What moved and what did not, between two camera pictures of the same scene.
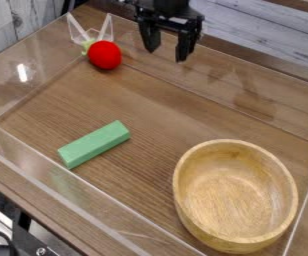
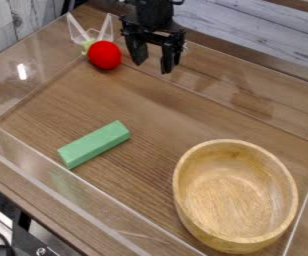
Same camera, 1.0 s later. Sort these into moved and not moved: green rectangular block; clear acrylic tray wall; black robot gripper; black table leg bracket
Moved: black robot gripper
Not moved: clear acrylic tray wall; green rectangular block; black table leg bracket
